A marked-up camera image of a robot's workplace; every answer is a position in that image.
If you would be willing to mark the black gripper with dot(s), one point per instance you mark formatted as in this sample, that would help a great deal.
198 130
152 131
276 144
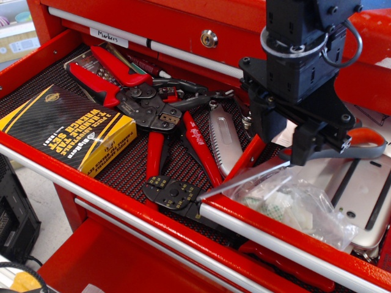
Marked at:
296 82

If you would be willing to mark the red and grey scissors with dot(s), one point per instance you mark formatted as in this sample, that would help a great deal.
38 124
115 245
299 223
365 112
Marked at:
365 143

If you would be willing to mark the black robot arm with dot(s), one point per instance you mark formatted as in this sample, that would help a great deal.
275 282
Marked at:
297 21

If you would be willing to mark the red drawer divider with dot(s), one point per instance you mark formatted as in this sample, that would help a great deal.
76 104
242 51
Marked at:
248 157

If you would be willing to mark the black red drawer liner mat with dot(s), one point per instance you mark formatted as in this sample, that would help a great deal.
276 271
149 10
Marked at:
119 186

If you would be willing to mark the white paper manual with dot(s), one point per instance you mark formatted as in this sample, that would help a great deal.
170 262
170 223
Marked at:
375 120

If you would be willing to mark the silver folding utility knife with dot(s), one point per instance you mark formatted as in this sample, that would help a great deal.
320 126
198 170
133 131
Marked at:
224 138

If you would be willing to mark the clear plastic bag of parts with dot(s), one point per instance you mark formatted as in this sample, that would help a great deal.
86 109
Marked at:
288 199

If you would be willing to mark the silver computer mouse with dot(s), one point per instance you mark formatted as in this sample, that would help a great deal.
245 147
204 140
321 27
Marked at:
359 189

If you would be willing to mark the silver lock cylinder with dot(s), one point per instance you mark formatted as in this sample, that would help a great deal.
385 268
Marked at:
209 39

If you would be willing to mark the red tool chest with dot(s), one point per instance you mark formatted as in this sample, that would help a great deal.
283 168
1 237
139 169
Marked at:
107 251

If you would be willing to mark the red marker pen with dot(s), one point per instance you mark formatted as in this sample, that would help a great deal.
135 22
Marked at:
148 67

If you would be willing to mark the white markers label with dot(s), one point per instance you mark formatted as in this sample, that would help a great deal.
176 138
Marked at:
108 37

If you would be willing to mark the small packaged parts card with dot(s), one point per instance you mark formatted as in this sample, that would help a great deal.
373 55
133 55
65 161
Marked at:
90 63

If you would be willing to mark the black yellow tap wrench box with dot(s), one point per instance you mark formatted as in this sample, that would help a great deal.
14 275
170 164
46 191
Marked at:
74 130

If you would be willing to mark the black device on floor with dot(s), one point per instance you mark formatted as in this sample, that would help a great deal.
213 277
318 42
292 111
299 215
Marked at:
20 225

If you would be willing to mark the black handled pliers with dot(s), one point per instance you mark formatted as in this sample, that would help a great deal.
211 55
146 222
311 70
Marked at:
180 93

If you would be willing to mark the red handled wire stripper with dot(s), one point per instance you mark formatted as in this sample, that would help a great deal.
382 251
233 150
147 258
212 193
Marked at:
186 155

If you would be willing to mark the red handled ratchet crimper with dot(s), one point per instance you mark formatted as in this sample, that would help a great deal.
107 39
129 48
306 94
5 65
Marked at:
134 97

